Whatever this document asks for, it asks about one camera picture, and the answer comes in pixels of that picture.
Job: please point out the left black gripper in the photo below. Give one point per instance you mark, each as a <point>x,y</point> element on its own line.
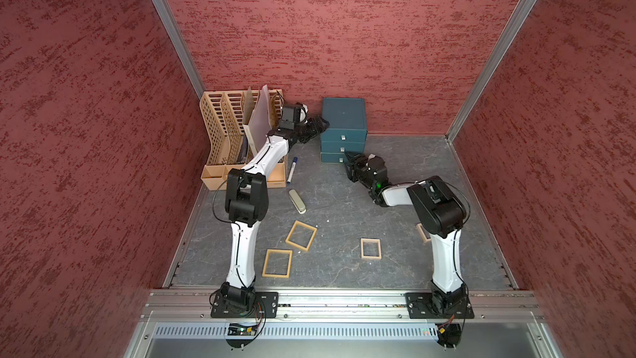
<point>315,131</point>

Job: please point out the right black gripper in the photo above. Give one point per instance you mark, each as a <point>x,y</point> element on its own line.
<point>358,160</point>

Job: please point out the teal three-drawer cabinet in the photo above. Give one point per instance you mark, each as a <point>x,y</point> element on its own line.
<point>348,129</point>

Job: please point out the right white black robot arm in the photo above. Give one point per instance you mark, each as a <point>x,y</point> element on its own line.
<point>441,214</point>

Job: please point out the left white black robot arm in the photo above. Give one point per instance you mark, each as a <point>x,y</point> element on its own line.
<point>247,202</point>

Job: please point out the blue white marker pen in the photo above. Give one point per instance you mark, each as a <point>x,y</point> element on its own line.
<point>292,170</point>

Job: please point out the purple paper folder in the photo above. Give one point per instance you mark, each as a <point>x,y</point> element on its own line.
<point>259,124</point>

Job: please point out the brown cardboard sheet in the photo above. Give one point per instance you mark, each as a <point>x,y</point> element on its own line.
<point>247,105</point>

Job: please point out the beige whiteboard eraser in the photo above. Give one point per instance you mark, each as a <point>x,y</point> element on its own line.
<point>297,201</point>

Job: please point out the beige lattice file organizer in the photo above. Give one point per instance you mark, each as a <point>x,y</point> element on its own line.
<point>229,146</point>

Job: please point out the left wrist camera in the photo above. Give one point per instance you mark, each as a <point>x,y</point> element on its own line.
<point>293,115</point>

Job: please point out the small wooden frame box centre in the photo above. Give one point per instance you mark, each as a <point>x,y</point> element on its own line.
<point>370,249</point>

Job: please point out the small wooden frame box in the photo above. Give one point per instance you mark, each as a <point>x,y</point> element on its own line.
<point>370,249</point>
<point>423,233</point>

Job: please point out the large wooden frame box tilted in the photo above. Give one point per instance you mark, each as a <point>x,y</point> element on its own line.
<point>301,236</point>

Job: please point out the small wooden frame box right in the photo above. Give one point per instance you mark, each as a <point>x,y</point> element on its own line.
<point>423,233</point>

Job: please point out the large wooden frame box front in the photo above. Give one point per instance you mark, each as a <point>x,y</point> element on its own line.
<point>277,264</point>

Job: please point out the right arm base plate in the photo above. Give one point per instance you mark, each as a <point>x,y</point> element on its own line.
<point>438,306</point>

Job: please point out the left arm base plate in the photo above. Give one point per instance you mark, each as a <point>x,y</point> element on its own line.
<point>250,305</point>

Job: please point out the aluminium front rail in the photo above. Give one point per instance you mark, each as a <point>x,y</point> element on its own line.
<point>304,305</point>

